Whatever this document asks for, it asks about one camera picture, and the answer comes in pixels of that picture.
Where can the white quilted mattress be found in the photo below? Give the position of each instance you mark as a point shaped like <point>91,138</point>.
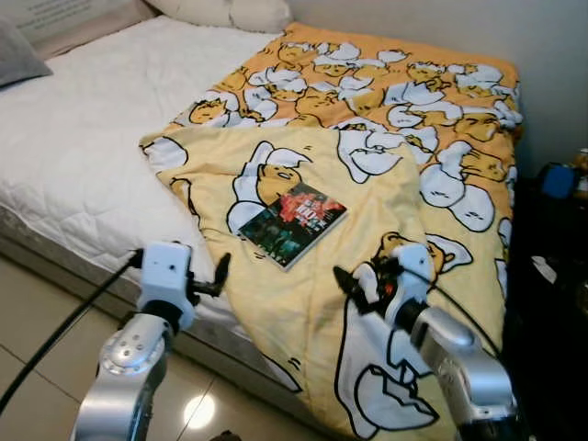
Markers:
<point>92,156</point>

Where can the grey plush pillow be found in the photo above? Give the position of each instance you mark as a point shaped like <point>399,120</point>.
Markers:
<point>18,55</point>

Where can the grey printed pillow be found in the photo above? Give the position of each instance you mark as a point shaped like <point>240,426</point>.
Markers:
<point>83,18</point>

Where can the dark red cover book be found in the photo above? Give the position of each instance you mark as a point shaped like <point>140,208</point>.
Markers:
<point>294,225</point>

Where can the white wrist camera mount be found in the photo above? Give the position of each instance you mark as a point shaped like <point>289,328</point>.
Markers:
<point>165,276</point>
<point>411,266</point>

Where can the yellow egg print blanket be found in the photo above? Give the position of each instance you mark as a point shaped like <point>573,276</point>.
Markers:
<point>367,211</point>

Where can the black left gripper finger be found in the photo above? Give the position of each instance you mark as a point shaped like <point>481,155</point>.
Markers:
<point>220,278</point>

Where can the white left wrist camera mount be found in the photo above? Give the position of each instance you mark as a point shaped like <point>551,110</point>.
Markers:
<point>165,276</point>

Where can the small brown figurine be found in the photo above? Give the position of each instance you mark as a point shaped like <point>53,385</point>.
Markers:
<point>580,175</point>

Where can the small blue object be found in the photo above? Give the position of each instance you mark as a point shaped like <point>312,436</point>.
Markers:
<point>557,181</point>

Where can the black nightstand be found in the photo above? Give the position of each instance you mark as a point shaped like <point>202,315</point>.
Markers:
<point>547,367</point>

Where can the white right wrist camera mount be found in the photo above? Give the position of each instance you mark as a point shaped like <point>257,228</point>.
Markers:
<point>411,266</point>

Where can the cream knotted pillow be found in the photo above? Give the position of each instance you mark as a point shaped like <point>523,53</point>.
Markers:
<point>230,11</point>

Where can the white paper scrap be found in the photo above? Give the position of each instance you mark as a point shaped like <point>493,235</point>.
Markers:
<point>544,270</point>

